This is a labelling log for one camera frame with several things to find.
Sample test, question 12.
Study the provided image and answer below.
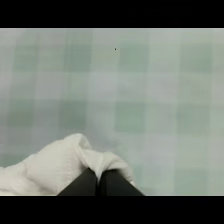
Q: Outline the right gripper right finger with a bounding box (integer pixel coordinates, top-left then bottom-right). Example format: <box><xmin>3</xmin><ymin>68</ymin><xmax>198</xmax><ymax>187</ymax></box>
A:
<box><xmin>98</xmin><ymin>169</ymin><xmax>145</xmax><ymax>197</ymax></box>

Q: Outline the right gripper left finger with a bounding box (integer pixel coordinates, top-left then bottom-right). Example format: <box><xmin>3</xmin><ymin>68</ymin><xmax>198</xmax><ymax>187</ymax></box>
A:
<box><xmin>56</xmin><ymin>167</ymin><xmax>99</xmax><ymax>197</ymax></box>

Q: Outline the white garment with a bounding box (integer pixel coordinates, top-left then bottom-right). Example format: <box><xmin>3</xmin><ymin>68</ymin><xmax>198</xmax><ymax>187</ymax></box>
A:
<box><xmin>0</xmin><ymin>132</ymin><xmax>138</xmax><ymax>197</ymax></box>

